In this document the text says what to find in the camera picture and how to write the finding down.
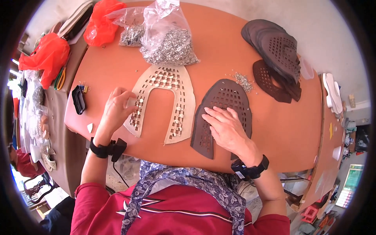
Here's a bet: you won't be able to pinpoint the person's left hand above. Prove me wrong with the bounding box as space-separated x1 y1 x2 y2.
94 87 139 145

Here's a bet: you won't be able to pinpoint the person's right hand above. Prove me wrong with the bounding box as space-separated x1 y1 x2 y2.
201 106 262 167

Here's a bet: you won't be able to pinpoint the dark brown perforated shoe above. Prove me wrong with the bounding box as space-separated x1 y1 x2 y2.
190 78 253 161

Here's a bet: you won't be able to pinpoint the beige perforated shoe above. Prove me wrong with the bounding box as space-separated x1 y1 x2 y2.
123 65 197 145

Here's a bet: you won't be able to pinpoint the black wrist band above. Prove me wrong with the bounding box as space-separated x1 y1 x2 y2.
230 155 269 181
89 136 127 163

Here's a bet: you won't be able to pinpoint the black plastic tray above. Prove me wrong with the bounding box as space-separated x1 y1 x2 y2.
71 85 87 115

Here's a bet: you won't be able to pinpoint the pile of loose silver studs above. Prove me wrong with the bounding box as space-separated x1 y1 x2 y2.
233 71 255 94

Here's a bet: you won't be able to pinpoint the cluttered cloth-covered side table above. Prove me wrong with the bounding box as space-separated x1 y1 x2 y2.
16 38 89 198

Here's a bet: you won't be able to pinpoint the green and orange scissors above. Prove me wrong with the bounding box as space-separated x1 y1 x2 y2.
53 67 67 91

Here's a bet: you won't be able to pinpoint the small clear bag of studs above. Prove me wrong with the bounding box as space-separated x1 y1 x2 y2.
105 7 146 47

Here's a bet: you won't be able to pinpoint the red plastic bag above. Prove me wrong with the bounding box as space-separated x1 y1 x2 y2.
83 0 127 47
18 32 71 90

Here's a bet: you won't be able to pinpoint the large clear bag of studs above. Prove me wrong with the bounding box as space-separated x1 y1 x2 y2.
139 0 201 66

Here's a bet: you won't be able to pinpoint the person's body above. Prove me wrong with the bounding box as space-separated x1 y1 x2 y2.
70 160 291 235

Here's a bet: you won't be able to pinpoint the stack of brown perforated uppers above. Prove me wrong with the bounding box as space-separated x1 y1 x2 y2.
241 19 303 104

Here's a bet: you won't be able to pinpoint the clear plastic container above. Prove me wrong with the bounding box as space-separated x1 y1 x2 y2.
299 55 315 80

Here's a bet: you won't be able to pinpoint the stack of flat boards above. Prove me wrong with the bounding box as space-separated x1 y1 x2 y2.
57 0 95 41

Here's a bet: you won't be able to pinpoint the dark wooden chair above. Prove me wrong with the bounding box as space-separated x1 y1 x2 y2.
23 173 58 205

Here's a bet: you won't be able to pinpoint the stack of white shoe soles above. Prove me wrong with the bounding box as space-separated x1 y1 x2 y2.
322 72 344 115

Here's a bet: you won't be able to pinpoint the red plastic stool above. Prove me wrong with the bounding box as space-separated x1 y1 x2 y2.
301 204 320 224

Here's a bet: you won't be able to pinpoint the black wrist band cable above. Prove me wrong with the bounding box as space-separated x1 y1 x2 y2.
112 161 130 189

